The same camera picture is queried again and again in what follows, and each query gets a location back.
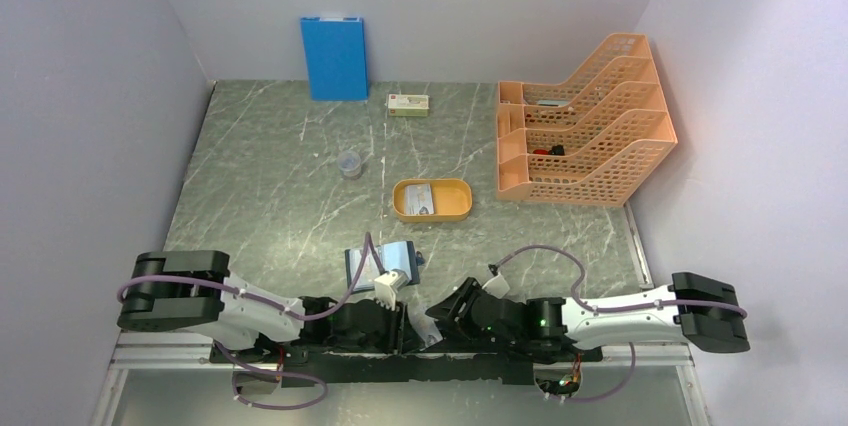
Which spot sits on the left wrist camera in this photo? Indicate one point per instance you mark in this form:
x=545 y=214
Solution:
x=387 y=286

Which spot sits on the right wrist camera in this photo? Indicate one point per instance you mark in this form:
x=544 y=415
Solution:
x=497 y=286

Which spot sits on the small clear plastic cup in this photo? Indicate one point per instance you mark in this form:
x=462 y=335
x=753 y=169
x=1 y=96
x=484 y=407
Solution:
x=350 y=164

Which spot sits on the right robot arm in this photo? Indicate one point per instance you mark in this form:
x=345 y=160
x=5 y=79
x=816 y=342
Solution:
x=693 y=308

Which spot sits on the red black item in rack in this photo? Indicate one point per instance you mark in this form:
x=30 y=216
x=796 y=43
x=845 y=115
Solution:
x=555 y=150

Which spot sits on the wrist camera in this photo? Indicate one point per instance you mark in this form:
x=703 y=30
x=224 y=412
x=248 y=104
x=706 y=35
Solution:
x=497 y=286
x=387 y=286

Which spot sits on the blue card holder wallet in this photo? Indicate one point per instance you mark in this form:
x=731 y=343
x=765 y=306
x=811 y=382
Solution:
x=400 y=256

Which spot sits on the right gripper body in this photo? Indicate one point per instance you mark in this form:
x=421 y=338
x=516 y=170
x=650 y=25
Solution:
x=477 y=330

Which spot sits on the blue folder box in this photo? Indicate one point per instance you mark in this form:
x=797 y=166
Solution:
x=335 y=54

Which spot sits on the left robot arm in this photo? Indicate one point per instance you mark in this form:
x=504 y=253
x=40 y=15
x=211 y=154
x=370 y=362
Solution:
x=196 y=291

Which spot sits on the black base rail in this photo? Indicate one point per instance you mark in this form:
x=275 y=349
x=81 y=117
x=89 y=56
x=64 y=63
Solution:
x=306 y=361

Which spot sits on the small red white box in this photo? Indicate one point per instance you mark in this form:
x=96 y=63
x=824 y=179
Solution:
x=408 y=105

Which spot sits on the orange mesh file rack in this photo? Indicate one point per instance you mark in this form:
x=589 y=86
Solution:
x=611 y=115

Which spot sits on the orange oval tray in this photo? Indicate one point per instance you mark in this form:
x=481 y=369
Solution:
x=452 y=197

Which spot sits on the white VIP credit card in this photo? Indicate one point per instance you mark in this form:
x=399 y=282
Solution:
x=418 y=200

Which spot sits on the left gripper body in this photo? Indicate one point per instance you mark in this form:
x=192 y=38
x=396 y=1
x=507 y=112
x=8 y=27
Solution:
x=384 y=336

